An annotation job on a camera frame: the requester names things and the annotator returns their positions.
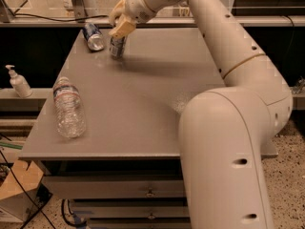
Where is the white pump soap bottle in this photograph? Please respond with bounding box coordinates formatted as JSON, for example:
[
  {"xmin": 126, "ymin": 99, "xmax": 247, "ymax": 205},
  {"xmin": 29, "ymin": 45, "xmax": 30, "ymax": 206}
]
[{"xmin": 6, "ymin": 65, "xmax": 32, "ymax": 98}]

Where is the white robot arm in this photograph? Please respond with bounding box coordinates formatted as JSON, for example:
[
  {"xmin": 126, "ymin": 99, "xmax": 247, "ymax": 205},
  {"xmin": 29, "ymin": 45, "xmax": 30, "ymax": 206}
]
[{"xmin": 110, "ymin": 0, "xmax": 293, "ymax": 229}]

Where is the grey metal bracket left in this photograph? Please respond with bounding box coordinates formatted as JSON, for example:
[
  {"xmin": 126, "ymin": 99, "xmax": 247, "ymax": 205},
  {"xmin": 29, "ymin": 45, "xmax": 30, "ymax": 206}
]
[{"xmin": 71, "ymin": 0, "xmax": 86, "ymax": 20}]

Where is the blue pepsi can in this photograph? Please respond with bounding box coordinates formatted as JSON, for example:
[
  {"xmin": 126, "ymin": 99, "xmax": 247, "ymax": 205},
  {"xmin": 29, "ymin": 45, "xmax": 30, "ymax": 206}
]
[{"xmin": 82, "ymin": 23, "xmax": 104, "ymax": 52}]

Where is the grey drawer cabinet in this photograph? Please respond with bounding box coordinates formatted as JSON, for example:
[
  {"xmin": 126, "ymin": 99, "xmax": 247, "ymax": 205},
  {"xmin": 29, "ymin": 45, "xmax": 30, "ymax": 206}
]
[{"xmin": 18, "ymin": 27, "xmax": 278, "ymax": 229}]

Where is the silver redbull can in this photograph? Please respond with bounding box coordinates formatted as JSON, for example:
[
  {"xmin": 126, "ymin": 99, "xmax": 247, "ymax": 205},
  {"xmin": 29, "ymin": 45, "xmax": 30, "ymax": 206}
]
[{"xmin": 110, "ymin": 37, "xmax": 127, "ymax": 59}]

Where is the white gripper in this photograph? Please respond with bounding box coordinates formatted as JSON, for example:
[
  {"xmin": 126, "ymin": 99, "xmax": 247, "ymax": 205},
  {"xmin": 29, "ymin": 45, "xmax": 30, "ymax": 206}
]
[{"xmin": 109, "ymin": 0, "xmax": 156, "ymax": 39}]

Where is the clear plastic water bottle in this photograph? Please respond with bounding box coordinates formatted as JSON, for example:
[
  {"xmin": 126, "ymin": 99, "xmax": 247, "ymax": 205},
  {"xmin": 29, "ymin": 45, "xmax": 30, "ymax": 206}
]
[{"xmin": 53, "ymin": 76, "xmax": 86, "ymax": 138}]

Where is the black cable on shelf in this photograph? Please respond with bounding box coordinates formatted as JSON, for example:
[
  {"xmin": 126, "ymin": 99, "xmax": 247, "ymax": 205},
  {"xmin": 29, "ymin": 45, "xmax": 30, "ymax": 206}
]
[{"xmin": 12, "ymin": 12, "xmax": 111, "ymax": 23}]

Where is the cardboard box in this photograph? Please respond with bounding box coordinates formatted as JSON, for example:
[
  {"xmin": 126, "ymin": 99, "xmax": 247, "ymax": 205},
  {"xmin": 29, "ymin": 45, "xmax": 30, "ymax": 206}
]
[{"xmin": 0, "ymin": 160, "xmax": 44, "ymax": 222}]

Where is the black floor cable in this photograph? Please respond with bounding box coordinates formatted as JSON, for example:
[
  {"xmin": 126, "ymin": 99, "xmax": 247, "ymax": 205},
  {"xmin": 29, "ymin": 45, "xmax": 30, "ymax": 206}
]
[{"xmin": 0, "ymin": 150, "xmax": 58, "ymax": 229}]

